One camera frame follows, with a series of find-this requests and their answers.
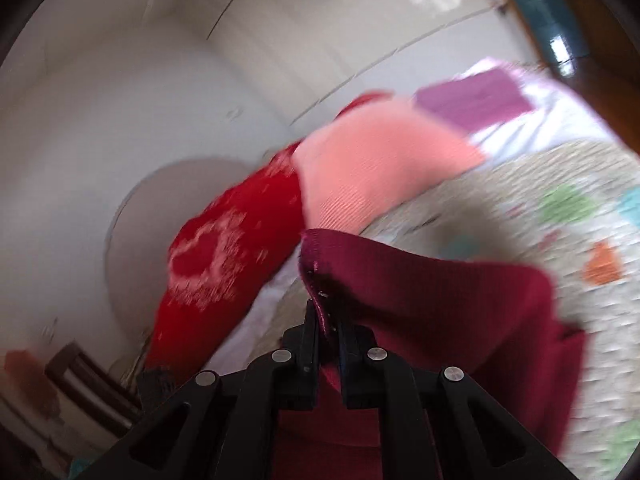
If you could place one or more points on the teal window frame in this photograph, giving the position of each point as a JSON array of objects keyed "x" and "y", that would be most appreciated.
[{"x": 542, "y": 15}]

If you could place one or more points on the maroon garment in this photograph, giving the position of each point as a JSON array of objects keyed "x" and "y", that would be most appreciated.
[{"x": 450, "y": 300}]

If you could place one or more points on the orange object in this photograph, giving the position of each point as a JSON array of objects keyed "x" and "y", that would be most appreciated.
[{"x": 30, "y": 380}]

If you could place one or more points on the purple and white patchwork cloth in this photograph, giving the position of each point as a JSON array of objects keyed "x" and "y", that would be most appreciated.
[{"x": 475, "y": 97}]

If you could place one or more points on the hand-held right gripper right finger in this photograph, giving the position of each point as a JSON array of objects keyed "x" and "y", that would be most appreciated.
[{"x": 353, "y": 362}]

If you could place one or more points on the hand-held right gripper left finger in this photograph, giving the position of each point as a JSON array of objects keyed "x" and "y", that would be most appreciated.
[{"x": 307, "y": 355}]

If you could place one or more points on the white bedsheet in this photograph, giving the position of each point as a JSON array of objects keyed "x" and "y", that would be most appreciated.
[{"x": 260, "y": 315}]

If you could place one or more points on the bright red patterned cloth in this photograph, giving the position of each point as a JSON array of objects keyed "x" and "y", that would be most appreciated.
[{"x": 215, "y": 265}]

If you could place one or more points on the wooden door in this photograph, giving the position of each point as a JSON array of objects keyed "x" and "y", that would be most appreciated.
[{"x": 600, "y": 50}]

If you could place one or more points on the salmon pink cloth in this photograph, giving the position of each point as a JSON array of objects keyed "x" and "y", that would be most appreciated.
[{"x": 370, "y": 170}]

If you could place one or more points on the blanket with coloured hearts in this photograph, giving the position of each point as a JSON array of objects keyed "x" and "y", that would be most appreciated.
[{"x": 565, "y": 220}]

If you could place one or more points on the teal object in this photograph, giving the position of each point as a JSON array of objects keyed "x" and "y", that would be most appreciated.
[{"x": 82, "y": 470}]

